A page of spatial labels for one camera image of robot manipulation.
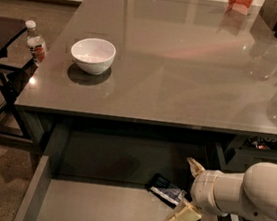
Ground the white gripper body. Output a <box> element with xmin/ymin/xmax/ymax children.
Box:
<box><xmin>186</xmin><ymin>167</ymin><xmax>235</xmax><ymax>218</ymax></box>

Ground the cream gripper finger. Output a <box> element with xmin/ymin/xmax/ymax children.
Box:
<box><xmin>187</xmin><ymin>157</ymin><xmax>206</xmax><ymax>178</ymax></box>
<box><xmin>165</xmin><ymin>200</ymin><xmax>202</xmax><ymax>221</ymax></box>

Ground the blue rxbar wrapper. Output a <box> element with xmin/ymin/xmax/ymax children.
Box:
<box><xmin>147</xmin><ymin>173</ymin><xmax>186</xmax><ymax>208</ymax></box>

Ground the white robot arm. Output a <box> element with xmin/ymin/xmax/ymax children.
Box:
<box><xmin>165</xmin><ymin>157</ymin><xmax>277</xmax><ymax>221</ymax></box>

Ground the open grey top drawer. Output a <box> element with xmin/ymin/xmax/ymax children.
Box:
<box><xmin>13</xmin><ymin>119</ymin><xmax>260</xmax><ymax>221</ymax></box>

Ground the white ceramic bowl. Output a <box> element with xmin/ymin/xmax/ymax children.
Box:
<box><xmin>70</xmin><ymin>38</ymin><xmax>117</xmax><ymax>75</ymax></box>

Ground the orange snack box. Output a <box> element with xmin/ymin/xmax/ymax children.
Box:
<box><xmin>225</xmin><ymin>0</ymin><xmax>254</xmax><ymax>15</ymax></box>

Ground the dark folding chair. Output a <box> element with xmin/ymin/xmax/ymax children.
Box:
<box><xmin>0</xmin><ymin>16</ymin><xmax>36</xmax><ymax>140</ymax></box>

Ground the clear plastic water bottle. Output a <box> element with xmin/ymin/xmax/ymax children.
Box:
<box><xmin>25</xmin><ymin>20</ymin><xmax>47</xmax><ymax>65</ymax></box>

